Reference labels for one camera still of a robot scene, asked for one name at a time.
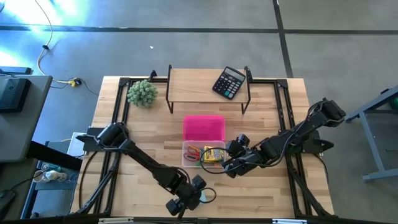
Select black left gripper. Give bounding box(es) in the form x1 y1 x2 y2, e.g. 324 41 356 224
166 174 208 218

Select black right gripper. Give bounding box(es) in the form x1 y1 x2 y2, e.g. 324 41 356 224
223 134 261 179

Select yellow green crayon box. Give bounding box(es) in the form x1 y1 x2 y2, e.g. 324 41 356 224
202 145 225 164

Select red handled scissors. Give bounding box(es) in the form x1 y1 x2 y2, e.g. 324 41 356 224
183 147 201 162

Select clear plastic pencil box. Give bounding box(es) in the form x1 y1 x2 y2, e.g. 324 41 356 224
181 139 227 169

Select pink pencil box lid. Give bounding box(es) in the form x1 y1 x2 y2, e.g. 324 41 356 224
182 114 226 142

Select black desk calculator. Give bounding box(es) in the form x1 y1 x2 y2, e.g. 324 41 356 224
211 66 246 100

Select wooden shelf riser black legs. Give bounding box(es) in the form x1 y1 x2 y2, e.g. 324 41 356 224
165 64 252 115

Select artificial green potted plant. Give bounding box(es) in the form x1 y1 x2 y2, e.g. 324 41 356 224
126 79 159 109

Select white paper sheet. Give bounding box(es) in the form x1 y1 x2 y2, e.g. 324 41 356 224
67 132 86 158

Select clear plastic bottle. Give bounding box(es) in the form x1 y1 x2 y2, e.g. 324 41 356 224
32 169 68 184

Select grey metal table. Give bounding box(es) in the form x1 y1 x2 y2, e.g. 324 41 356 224
343 85 398 183

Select black desk beam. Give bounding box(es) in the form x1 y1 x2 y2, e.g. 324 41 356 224
27 141 84 171

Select grey desk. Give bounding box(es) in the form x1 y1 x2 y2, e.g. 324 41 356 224
0 74 53 164

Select black box device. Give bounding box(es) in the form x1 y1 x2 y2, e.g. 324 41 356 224
0 77 32 113

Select black flat device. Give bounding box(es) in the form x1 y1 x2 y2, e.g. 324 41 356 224
0 66 32 75

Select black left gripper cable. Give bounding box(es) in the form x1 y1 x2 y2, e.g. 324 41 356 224
198 187 218 205

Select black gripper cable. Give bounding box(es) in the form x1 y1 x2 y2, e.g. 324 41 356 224
198 146 238 175
198 187 218 205

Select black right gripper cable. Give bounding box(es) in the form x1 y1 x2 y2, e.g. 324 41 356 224
198 146 238 175

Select silver metal bracket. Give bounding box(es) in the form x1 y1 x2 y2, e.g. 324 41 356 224
98 217 134 224
272 218 308 224

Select black aluminium table frame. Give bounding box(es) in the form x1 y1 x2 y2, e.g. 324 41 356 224
71 70 335 218

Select pale floor cable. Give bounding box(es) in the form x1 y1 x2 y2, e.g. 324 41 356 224
33 0 74 85

